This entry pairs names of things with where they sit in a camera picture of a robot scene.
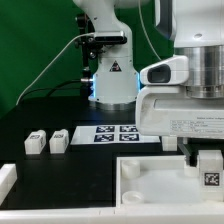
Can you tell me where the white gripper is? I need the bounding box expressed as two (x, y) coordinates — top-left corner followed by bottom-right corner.
(135, 86), (224, 167)

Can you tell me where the white square tabletop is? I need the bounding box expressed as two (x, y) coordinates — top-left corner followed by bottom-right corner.
(116, 155), (216, 207)

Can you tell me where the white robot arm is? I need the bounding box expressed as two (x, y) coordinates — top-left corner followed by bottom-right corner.
(73, 0), (224, 166)

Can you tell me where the white marker sheet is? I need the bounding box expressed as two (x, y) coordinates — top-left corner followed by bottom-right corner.
(71, 124), (160, 145)

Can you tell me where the white obstacle wall front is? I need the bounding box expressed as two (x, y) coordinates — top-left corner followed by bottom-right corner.
(0, 208), (224, 224)

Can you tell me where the white obstacle wall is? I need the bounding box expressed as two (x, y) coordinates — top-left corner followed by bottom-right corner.
(0, 164), (17, 205)
(0, 208), (224, 224)

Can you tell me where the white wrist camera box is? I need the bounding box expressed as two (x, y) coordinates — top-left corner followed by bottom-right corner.
(140, 55), (189, 86)

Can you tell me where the black cable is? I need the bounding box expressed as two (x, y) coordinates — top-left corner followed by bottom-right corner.
(23, 79), (83, 99)

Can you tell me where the black camera stand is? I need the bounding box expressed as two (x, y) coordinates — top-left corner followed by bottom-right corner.
(75, 13), (95, 98)

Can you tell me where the white cable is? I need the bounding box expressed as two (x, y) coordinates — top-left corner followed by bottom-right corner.
(15, 32), (96, 106)
(137, 0), (163, 62)

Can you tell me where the white cable right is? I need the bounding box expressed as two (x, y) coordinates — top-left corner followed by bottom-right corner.
(137, 0), (163, 62)

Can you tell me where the white obstacle wall left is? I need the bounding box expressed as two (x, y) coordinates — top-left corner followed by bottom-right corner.
(0, 164), (17, 205)

